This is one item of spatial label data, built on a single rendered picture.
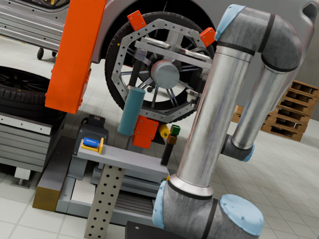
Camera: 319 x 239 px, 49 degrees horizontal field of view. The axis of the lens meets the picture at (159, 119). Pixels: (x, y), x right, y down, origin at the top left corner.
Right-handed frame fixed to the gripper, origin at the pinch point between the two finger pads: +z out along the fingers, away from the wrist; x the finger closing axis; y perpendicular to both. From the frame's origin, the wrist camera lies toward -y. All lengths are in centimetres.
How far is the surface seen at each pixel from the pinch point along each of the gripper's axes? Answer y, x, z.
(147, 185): 67, -5, 25
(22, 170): 73, -78, 19
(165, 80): -0.1, -17.3, 8.5
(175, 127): 17.4, -10.1, -13.4
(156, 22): -26.7, -29.0, 22.7
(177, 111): 16.9, -2.4, 23.1
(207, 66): -13.5, -0.2, 4.0
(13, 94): 34, -93, 30
